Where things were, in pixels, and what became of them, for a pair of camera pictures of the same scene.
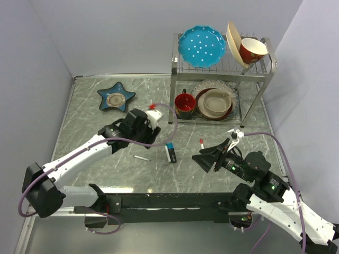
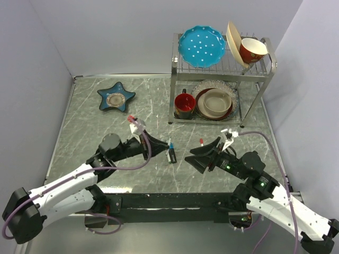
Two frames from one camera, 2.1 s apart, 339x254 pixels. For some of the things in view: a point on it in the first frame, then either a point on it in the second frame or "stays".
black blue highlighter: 172,155 stays
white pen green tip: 168,153 stays
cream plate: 234,41 stays
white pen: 141,157 -> 169,142
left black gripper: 151,134 -> 157,146
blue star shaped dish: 115,97 stays
